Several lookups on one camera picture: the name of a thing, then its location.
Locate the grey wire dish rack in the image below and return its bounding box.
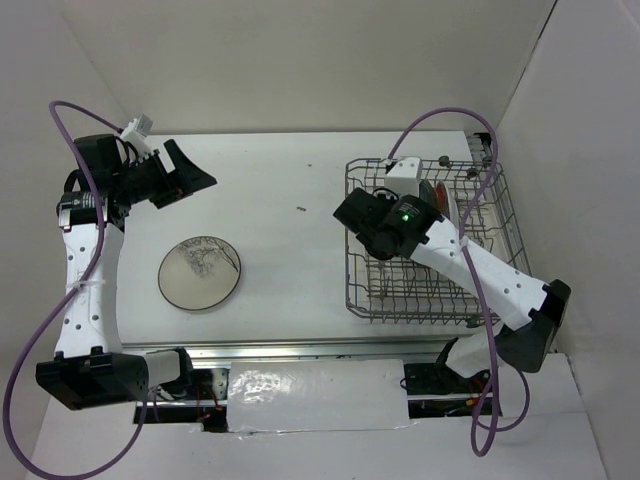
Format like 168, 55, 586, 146
345, 157, 530, 331

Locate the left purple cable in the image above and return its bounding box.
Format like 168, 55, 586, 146
3, 101, 160, 478

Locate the cream plate with tree drawing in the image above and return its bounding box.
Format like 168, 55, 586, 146
157, 236, 242, 312

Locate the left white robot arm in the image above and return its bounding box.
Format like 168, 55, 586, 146
35, 134, 217, 411

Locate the white foil-edged panel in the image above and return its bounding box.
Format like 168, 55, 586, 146
227, 359, 412, 434

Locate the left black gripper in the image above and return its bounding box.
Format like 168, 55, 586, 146
113, 139, 216, 210

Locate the red and teal plate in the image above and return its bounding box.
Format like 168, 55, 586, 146
434, 181, 459, 225

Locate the aluminium rail at table edge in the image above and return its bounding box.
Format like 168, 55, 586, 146
123, 331, 472, 365

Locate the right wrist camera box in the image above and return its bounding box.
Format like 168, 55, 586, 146
384, 157, 422, 197

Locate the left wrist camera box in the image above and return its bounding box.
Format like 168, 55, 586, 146
119, 114, 153, 159

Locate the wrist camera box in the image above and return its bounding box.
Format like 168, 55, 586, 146
384, 157, 422, 197
119, 114, 153, 159

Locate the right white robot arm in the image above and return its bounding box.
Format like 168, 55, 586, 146
334, 188, 571, 392

